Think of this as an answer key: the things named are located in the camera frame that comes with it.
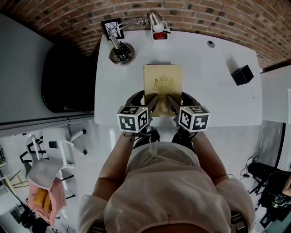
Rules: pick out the black square box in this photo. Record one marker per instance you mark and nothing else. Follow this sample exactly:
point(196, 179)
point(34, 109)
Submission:
point(242, 75)

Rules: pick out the black picture frame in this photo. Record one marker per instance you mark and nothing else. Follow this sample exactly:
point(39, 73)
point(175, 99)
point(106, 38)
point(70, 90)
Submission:
point(112, 28)

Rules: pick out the person's white clothing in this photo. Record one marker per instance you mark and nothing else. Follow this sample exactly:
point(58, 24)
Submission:
point(168, 193)

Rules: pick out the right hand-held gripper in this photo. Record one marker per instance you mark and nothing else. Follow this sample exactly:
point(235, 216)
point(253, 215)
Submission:
point(194, 118)

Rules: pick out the beige book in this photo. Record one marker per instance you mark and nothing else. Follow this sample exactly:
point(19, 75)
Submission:
point(162, 77)

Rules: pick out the black bag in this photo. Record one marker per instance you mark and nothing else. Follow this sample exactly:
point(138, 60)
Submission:
point(66, 79)

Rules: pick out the white office chair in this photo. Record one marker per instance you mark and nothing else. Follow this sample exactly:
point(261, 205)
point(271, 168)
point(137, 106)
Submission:
point(52, 159)

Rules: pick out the grey refrigerator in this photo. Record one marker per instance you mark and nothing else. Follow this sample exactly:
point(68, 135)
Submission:
point(20, 79)

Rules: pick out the white cup with red inside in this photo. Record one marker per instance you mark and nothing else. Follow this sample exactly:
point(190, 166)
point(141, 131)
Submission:
point(159, 34)

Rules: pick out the yellow cloth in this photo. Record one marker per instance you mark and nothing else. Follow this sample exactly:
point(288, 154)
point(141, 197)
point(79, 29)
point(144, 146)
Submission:
point(42, 200)

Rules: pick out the white desk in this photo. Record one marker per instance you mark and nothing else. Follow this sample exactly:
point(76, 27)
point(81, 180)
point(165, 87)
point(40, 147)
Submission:
point(216, 102)

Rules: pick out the person's left forearm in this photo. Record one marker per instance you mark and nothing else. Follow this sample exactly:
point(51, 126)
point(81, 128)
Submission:
point(113, 163)

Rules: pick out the pink cloth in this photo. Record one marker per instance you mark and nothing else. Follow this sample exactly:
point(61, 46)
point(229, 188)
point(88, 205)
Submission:
point(58, 200)

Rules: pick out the silver desk lamp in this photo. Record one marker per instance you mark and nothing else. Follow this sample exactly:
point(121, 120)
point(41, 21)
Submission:
point(121, 54)

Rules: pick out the person's right forearm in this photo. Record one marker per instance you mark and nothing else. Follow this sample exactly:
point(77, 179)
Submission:
point(211, 159)

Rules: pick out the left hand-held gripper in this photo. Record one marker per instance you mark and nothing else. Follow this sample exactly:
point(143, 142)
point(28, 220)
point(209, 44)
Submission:
point(131, 119)

